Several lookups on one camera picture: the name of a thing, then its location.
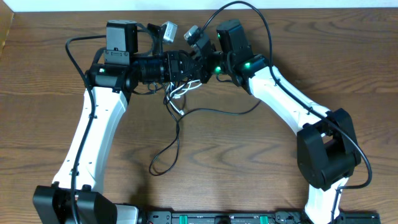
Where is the short black USB cable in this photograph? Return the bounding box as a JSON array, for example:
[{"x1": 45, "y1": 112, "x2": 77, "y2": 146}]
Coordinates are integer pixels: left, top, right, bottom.
[{"x1": 162, "y1": 80, "x2": 190, "y2": 116}]

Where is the cardboard box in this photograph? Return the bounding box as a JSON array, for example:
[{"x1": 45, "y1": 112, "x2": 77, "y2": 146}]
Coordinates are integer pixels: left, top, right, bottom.
[{"x1": 0, "y1": 0, "x2": 14, "y2": 55}]

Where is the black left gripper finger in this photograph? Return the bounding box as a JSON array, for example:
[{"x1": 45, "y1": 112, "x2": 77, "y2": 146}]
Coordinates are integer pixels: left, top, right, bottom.
[
  {"x1": 180, "y1": 51, "x2": 201, "y2": 68},
  {"x1": 183, "y1": 67, "x2": 203, "y2": 80}
]

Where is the long black USB cable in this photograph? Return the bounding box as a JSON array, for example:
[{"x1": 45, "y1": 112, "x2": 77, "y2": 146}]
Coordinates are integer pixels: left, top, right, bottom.
[{"x1": 148, "y1": 79, "x2": 262, "y2": 177}]

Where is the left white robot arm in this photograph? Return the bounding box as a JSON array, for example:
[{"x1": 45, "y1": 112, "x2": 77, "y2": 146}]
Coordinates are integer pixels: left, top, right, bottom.
[{"x1": 33, "y1": 20, "x2": 198, "y2": 223}]

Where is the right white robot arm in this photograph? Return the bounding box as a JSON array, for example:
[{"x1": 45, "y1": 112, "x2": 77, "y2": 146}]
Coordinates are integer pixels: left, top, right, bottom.
[{"x1": 184, "y1": 19, "x2": 362, "y2": 223}]

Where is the white USB cable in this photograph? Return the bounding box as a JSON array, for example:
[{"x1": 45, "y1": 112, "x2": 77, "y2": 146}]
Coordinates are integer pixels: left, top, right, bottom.
[{"x1": 166, "y1": 79, "x2": 202, "y2": 116}]

